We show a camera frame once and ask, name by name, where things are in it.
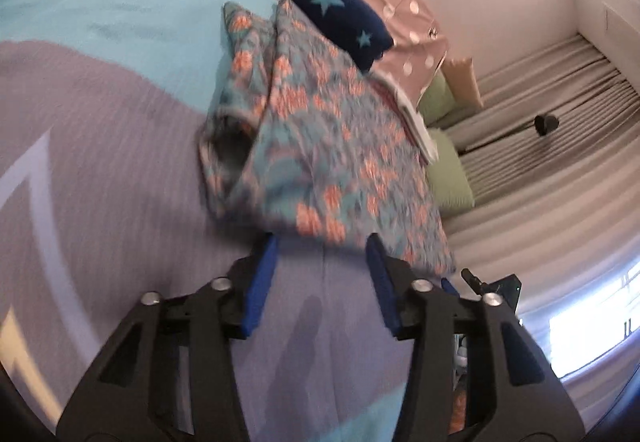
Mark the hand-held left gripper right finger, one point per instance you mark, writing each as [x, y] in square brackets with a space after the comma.
[382, 287]

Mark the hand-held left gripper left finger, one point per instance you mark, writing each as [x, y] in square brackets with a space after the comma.
[260, 292]

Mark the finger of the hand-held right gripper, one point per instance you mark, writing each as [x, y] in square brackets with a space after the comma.
[449, 287]
[471, 278]

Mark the floral shirt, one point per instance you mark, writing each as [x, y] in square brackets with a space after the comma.
[325, 147]

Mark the bright window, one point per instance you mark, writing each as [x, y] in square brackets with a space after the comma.
[595, 327]

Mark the grey curtain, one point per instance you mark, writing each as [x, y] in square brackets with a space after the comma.
[540, 202]

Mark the green pillow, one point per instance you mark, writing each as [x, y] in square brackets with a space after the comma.
[437, 99]
[450, 172]

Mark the white folded cloth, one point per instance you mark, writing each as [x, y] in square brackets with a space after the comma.
[419, 128]

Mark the beige pillow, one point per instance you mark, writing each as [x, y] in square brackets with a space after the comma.
[462, 82]

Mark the pink polka dot sheet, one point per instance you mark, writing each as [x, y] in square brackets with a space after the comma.
[400, 7]

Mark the navy star paw pillow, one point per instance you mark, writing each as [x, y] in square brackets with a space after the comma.
[325, 2]

